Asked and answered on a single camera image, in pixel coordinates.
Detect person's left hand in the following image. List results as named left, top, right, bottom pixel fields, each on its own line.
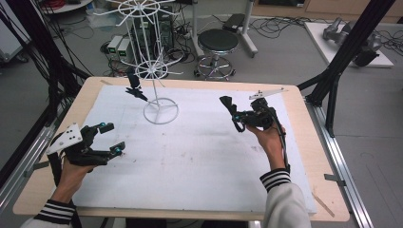
left=50, top=157, right=97, bottom=205

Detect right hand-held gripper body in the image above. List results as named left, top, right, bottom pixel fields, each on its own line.
left=248, top=87, right=285, bottom=131

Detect thin wooden stick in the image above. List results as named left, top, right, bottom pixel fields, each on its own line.
left=311, top=191, right=336, bottom=219

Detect round white table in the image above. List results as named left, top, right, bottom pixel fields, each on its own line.
left=40, top=0, right=95, bottom=15

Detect left hand-held gripper black cable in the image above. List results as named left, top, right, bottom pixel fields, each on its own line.
left=47, top=151, right=84, bottom=228

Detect person's right hand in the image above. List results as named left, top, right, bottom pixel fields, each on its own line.
left=245, top=123, right=288, bottom=172

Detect grey metal clamp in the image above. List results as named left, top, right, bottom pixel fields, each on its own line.
left=323, top=173, right=347, bottom=188
left=24, top=160, right=51, bottom=179

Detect white floor platform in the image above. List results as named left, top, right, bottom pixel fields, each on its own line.
left=303, top=21, right=395, bottom=69

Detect black round stool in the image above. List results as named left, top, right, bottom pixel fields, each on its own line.
left=193, top=28, right=240, bottom=81

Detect right hand-held gripper black cable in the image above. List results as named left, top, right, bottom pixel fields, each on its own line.
left=268, top=105, right=292, bottom=175

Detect black foot pedal box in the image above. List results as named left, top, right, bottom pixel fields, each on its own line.
left=222, top=12, right=247, bottom=34

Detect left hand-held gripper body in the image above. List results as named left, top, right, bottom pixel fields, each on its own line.
left=46, top=123, right=112, bottom=167

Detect black metal frame with cables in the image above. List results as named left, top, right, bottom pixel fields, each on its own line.
left=0, top=0, right=93, bottom=188

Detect aluminium rail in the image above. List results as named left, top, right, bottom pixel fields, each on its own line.
left=0, top=104, right=70, bottom=208
left=304, top=97, right=375, bottom=228

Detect white foam mat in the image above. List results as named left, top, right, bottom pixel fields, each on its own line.
left=70, top=85, right=317, bottom=217

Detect hand-held gripper black cable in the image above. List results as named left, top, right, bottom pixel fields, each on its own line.
left=268, top=105, right=292, bottom=175
left=47, top=151, right=84, bottom=228

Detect black bow tie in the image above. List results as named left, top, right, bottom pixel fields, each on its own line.
left=125, top=66, right=149, bottom=103
left=219, top=95, right=247, bottom=134

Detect black computer tower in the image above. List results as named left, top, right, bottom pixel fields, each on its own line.
left=132, top=13, right=174, bottom=61

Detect grey power supply unit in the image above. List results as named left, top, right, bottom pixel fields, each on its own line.
left=106, top=35, right=125, bottom=61
left=116, top=37, right=133, bottom=64

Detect white wire display rack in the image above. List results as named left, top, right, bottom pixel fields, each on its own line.
left=93, top=0, right=184, bottom=125

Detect black metal frame post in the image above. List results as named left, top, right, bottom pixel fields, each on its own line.
left=297, top=0, right=397, bottom=139

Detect black floor cables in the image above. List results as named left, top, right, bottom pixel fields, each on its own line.
left=249, top=15, right=403, bottom=58

